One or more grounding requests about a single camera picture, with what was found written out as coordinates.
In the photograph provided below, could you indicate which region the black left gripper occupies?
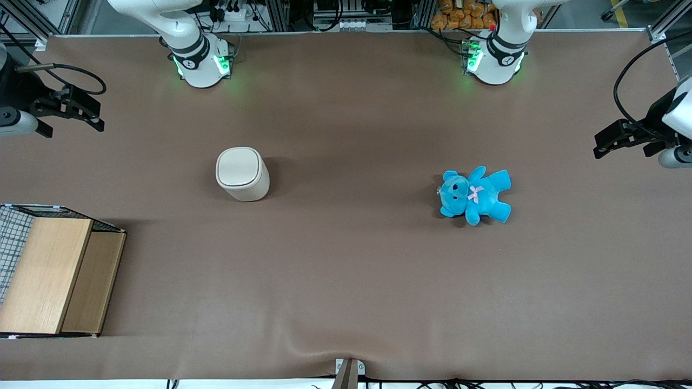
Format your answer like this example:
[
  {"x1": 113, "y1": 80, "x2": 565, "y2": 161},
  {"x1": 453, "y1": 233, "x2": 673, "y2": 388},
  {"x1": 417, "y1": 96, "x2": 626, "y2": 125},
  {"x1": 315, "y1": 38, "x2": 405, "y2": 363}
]
[{"x1": 593, "y1": 119, "x2": 677, "y2": 159}]

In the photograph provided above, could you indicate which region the white glossy trash can lid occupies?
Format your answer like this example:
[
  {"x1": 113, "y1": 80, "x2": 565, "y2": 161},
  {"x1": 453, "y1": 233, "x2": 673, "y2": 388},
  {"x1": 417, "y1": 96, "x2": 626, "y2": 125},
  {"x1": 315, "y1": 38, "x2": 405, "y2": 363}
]
[{"x1": 217, "y1": 147, "x2": 263, "y2": 187}]

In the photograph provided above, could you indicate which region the white plastic trash can body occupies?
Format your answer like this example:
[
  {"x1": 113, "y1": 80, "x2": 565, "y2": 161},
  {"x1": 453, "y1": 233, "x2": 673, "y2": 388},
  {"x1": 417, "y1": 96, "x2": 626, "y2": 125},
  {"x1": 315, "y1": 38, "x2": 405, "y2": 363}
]
[{"x1": 216, "y1": 147, "x2": 270, "y2": 202}]

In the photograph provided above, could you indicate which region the light wooden shelf box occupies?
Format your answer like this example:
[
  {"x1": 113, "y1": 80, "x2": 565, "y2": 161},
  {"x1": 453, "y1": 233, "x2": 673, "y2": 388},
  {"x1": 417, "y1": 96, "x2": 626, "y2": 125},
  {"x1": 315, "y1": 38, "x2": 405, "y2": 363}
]
[{"x1": 0, "y1": 204, "x2": 127, "y2": 339}]

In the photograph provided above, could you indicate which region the blue teddy bear plush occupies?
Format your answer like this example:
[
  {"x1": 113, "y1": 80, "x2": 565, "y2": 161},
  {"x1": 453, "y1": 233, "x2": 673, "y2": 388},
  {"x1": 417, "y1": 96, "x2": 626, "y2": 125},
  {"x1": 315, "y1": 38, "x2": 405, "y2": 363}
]
[{"x1": 438, "y1": 166, "x2": 512, "y2": 226}]

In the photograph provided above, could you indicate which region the white power strip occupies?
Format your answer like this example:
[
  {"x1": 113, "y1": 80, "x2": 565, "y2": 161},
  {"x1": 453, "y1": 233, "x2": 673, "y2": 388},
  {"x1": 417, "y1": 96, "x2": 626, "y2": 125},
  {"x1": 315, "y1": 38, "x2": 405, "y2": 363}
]
[{"x1": 214, "y1": 4, "x2": 256, "y2": 23}]

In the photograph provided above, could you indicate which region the orange snack bags pile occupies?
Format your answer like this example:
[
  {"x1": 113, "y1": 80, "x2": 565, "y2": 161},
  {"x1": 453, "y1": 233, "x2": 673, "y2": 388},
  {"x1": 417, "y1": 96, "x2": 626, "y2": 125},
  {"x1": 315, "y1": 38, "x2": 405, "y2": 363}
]
[{"x1": 430, "y1": 0, "x2": 499, "y2": 31}]

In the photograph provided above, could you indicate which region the brown table cloth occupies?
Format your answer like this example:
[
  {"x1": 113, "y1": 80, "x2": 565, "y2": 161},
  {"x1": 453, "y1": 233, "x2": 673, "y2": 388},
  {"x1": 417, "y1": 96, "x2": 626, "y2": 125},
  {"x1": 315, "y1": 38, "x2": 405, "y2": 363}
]
[{"x1": 0, "y1": 30, "x2": 692, "y2": 381}]

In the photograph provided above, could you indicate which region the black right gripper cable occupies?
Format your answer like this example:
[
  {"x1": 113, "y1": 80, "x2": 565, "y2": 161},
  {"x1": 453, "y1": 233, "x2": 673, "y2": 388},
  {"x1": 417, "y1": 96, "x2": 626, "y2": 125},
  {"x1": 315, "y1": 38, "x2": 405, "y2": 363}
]
[{"x1": 16, "y1": 63, "x2": 107, "y2": 97}]

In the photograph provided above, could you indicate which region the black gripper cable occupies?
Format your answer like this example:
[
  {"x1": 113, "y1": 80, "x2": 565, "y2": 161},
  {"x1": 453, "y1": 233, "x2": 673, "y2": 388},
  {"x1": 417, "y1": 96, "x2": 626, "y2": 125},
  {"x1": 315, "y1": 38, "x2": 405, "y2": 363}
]
[
  {"x1": 16, "y1": 63, "x2": 107, "y2": 97},
  {"x1": 613, "y1": 30, "x2": 692, "y2": 139}
]

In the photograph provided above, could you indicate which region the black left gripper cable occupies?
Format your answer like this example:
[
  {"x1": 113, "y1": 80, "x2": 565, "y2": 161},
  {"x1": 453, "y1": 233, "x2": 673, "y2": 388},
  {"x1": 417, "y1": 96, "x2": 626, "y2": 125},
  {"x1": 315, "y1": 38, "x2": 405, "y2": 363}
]
[{"x1": 613, "y1": 30, "x2": 692, "y2": 139}]

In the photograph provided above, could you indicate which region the aluminium frame profile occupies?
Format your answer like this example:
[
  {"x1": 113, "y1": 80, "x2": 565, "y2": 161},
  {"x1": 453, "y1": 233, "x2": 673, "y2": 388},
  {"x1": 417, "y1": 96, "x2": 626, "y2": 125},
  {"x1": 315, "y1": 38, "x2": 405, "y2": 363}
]
[
  {"x1": 647, "y1": 0, "x2": 692, "y2": 44},
  {"x1": 0, "y1": 0, "x2": 83, "y2": 45}
]

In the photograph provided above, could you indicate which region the black wire mesh panel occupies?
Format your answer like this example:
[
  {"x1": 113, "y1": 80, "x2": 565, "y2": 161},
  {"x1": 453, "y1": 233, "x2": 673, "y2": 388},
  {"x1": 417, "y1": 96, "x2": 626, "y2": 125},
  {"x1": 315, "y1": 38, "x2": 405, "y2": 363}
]
[{"x1": 0, "y1": 205, "x2": 34, "y2": 303}]

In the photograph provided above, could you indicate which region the grey metal camera bracket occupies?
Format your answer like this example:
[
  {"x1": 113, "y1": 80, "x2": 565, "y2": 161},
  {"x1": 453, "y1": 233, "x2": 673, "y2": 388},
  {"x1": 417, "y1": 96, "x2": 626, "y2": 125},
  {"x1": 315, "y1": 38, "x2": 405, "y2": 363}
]
[{"x1": 332, "y1": 357, "x2": 367, "y2": 389}]

